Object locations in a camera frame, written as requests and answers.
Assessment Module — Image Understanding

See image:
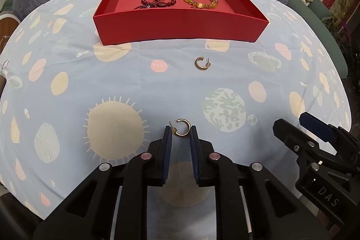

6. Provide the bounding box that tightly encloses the white round wooden device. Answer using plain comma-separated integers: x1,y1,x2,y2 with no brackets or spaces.
0,13,20,53

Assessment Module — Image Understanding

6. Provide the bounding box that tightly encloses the red shallow tray box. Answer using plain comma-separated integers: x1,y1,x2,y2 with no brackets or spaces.
93,0,269,45

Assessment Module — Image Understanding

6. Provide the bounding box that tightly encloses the green bed frame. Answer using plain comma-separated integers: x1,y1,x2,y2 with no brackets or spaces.
265,0,350,81

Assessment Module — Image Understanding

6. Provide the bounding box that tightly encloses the purple beaded bow brooch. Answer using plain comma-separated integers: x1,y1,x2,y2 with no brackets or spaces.
134,3,157,10

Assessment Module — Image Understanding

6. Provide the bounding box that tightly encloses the blue patterned table cloth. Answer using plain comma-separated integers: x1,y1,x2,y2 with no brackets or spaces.
1,0,351,218

